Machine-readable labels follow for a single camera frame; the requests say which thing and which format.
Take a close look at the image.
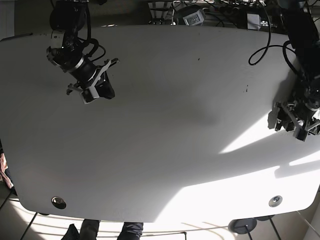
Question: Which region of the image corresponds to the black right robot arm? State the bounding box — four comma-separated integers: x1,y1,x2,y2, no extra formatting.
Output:
46,0,119,104

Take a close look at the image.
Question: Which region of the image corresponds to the right table grommet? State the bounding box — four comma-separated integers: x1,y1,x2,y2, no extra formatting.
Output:
268,195,283,208

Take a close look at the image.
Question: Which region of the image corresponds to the black looping arm cable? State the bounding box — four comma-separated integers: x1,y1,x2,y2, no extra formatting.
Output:
248,4,288,66

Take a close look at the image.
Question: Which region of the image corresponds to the table grommet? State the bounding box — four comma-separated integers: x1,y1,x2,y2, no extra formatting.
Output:
268,195,283,208
51,196,67,210

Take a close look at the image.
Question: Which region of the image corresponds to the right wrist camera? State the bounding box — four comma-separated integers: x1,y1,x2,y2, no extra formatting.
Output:
80,86,100,104

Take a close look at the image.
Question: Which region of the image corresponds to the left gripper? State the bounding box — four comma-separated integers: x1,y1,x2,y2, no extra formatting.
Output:
267,97,320,135

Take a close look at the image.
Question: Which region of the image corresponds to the round black stand base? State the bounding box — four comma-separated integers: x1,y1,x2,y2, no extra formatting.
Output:
228,218,257,235

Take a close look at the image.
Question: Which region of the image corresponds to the grey socket box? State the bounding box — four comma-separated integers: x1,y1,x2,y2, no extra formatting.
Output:
178,5,205,26

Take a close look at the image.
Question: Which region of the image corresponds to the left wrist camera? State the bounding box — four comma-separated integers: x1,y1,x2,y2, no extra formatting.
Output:
293,127,309,142

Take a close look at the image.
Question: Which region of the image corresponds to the left table grommet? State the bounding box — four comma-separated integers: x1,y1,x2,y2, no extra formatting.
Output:
51,196,67,210

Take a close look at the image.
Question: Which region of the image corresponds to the grey power adapter box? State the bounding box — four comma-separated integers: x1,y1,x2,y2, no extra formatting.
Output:
247,13,261,31

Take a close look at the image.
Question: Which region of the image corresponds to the black T-shirt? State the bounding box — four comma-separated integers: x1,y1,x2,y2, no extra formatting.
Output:
95,71,115,100

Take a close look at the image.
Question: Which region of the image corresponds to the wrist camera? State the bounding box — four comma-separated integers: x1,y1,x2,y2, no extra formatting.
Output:
80,86,100,104
293,127,309,142

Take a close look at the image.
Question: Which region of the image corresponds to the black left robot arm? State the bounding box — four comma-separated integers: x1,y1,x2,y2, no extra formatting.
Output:
270,0,320,141

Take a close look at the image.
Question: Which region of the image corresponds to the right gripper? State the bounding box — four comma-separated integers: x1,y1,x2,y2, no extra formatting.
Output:
66,57,120,96

